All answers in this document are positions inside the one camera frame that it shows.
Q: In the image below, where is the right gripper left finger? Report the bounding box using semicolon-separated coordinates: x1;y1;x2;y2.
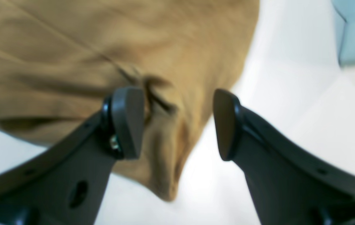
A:
0;87;145;225

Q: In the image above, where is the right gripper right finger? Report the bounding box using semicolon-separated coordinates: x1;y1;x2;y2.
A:
213;89;355;225

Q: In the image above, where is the brown t-shirt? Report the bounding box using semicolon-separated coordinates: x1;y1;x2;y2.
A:
0;0;260;201

